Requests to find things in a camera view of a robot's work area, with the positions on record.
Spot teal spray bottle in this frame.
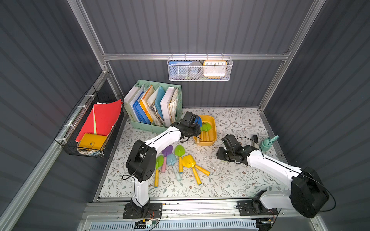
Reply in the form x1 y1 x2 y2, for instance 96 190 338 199
260 135 279 153

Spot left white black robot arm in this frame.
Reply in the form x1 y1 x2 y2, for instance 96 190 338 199
122 112 202 208

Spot green shovel yellow handle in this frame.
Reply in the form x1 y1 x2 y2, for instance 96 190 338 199
154 155 164 188
202 122 212 142
197 131 205 143

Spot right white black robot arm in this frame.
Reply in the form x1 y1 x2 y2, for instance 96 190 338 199
216 134 330 218

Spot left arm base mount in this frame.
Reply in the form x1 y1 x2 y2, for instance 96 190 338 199
122 202 163 219

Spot white orange alarm clock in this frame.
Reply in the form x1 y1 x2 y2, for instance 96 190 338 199
203 60 227 79

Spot purple shovel pink handle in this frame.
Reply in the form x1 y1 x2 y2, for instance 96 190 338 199
161 145 173 173

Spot blue folders in organizer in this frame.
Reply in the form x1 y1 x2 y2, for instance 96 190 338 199
134 92 151 125

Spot yellow wallet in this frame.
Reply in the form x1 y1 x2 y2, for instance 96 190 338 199
78 133 108 150

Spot green file organizer box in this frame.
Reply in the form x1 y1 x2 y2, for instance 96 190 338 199
124 80 183 133

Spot lime shovel yellow handle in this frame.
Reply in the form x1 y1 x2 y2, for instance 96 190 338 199
174 144 186 173

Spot yellow plastic storage box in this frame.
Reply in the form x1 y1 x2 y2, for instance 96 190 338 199
193 115 217 146

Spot red folder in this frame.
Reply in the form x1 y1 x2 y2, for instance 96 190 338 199
75 100 122 142

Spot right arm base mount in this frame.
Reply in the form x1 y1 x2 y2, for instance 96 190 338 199
236 200 279 216

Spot white books in organizer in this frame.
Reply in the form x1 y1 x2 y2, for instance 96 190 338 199
161 87 175 127

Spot yellow shovel long handle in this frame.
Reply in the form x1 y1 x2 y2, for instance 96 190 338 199
182 155 202 185

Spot blue shovel wooden handle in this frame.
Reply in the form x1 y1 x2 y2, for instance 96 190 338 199
197 116 202 129

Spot grey tape roll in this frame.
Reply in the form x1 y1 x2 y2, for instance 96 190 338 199
188 61 203 80

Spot blue box in basket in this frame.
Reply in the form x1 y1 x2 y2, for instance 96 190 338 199
168 61 191 81

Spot black wire side basket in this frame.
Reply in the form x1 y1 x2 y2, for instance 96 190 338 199
55 88 125 158

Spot white wire hanging basket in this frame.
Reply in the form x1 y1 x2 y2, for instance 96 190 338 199
167 55 234 82

